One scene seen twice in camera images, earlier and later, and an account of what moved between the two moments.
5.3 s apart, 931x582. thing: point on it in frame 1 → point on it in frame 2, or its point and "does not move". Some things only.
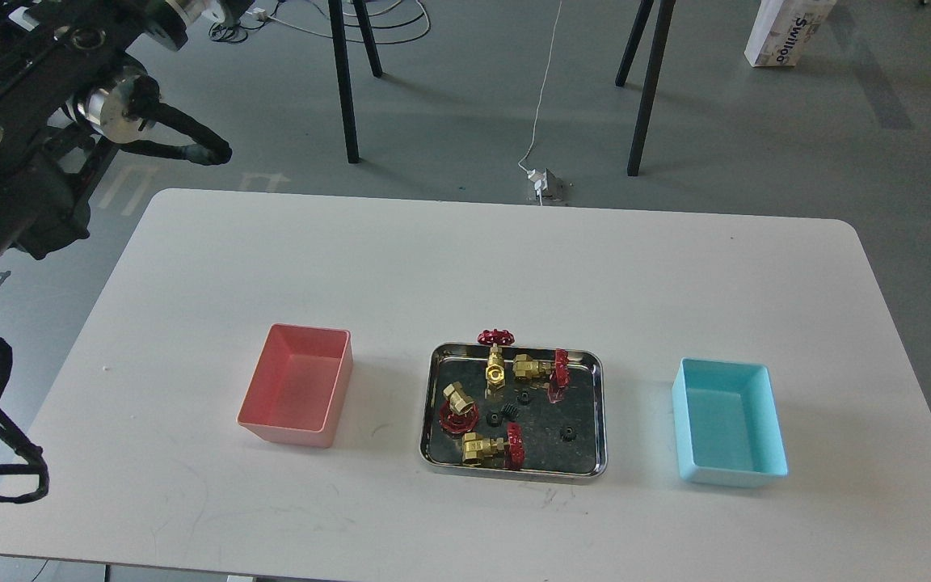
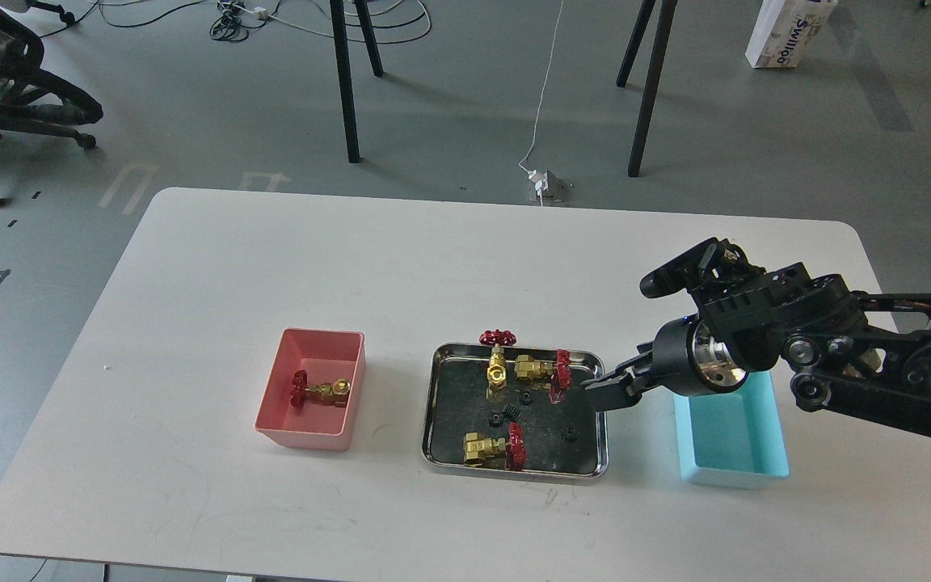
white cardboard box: (781, 30) does not move
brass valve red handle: (457, 414) → (335, 392)
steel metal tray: (516, 410) does not move
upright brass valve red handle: (495, 365) does not move
